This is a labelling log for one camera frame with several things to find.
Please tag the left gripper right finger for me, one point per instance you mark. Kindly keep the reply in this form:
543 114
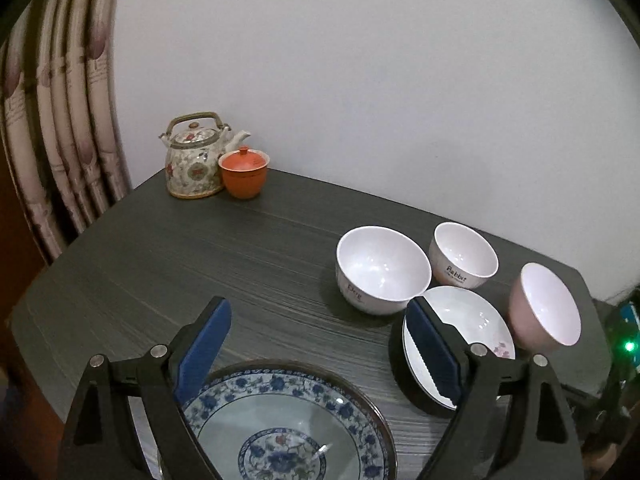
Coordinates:
539 439

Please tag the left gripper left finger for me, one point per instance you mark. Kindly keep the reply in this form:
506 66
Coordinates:
100 440

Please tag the large pink bowl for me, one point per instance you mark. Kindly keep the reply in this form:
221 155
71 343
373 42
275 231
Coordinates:
542 313

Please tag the large blue floral plate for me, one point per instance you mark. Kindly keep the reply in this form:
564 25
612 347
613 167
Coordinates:
270 419

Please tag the white bowl pink base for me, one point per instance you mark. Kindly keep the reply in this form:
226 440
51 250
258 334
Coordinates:
461 257

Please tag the white bowl blue base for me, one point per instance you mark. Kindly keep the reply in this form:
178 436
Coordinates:
379 270

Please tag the blue orange box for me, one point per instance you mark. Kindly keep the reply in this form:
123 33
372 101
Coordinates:
629 334

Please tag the floral ceramic teapot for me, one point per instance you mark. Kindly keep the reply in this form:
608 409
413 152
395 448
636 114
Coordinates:
194 143

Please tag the orange lidded cup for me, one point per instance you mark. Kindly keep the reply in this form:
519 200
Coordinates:
244 172

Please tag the beige patterned curtain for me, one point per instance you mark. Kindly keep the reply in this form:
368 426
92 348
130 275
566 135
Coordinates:
58 121

